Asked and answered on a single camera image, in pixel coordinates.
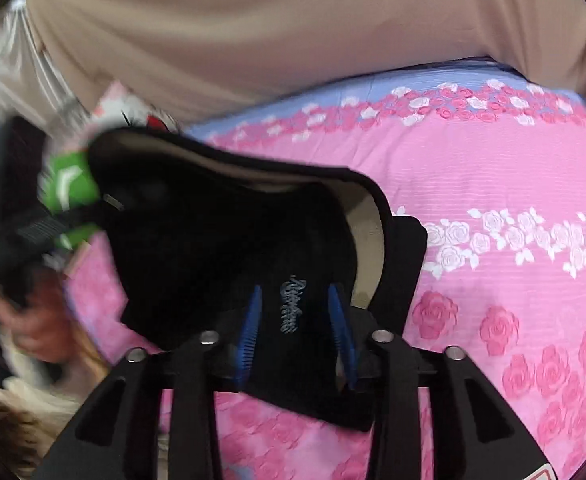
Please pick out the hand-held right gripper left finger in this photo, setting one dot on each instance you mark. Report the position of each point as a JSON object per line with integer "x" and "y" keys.
{"x": 250, "y": 330}

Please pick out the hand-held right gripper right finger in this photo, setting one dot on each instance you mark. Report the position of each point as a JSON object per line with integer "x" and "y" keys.
{"x": 343, "y": 330}

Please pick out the black pants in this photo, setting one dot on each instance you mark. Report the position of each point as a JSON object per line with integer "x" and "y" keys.
{"x": 198, "y": 260}

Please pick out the person's left hand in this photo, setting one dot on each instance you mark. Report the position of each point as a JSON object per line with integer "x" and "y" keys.
{"x": 38, "y": 325}

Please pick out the white pleated curtain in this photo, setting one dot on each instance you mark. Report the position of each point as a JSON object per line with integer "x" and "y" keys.
{"x": 18, "y": 70}

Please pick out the white cartoon face pillow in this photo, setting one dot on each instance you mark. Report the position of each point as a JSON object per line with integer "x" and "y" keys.
{"x": 118, "y": 105}

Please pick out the pink rose print bedsheet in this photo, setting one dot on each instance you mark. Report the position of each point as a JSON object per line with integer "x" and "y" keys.
{"x": 473, "y": 170}

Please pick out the brown and white fluffy cloth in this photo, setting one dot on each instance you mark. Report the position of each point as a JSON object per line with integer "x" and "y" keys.
{"x": 8, "y": 425}

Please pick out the beige blanket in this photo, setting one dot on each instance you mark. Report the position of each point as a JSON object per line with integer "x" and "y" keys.
{"x": 273, "y": 25}

